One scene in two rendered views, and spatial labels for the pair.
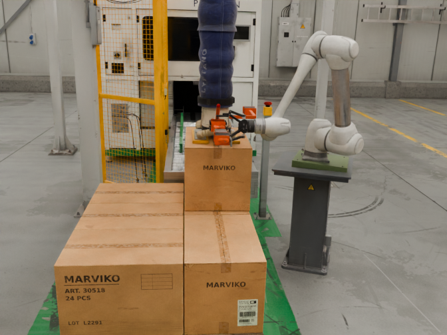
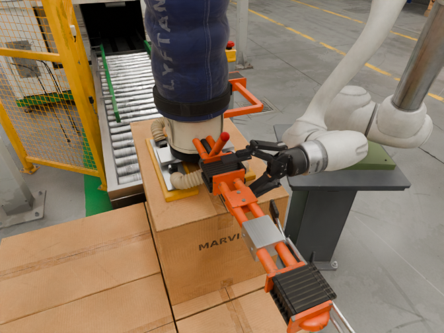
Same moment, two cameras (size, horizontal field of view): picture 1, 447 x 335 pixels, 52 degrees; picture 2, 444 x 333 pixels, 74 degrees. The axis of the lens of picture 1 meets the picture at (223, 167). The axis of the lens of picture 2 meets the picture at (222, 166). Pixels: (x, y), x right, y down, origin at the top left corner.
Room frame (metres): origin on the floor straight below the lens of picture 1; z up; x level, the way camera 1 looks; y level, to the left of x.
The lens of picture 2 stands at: (2.05, 0.21, 1.56)
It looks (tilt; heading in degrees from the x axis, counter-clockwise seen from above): 38 degrees down; 344
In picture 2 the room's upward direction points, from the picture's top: straight up
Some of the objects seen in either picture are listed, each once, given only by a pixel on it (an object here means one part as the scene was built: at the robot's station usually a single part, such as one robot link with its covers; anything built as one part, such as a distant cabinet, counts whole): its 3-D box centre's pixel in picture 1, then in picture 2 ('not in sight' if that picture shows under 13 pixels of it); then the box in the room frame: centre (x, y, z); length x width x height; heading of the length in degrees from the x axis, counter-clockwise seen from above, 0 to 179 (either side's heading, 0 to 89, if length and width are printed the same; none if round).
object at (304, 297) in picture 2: (221, 138); (296, 296); (2.26, 0.01, 1.08); 0.08 x 0.07 x 0.05; 5
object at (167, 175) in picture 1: (211, 175); (180, 176); (3.22, 0.09, 0.58); 0.70 x 0.03 x 0.06; 95
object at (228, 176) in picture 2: (217, 125); (222, 172); (2.61, 0.04, 1.07); 0.10 x 0.08 x 0.06; 95
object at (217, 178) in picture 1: (215, 165); (199, 193); (2.90, 0.05, 0.74); 0.60 x 0.40 x 0.40; 4
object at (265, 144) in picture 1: (265, 163); (228, 121); (3.83, -0.36, 0.50); 0.07 x 0.07 x 1.00; 5
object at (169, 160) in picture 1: (171, 146); (102, 104); (4.35, 0.51, 0.50); 2.31 x 0.05 x 0.19; 5
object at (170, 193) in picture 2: (199, 133); (168, 159); (2.85, 0.16, 0.97); 0.34 x 0.10 x 0.05; 5
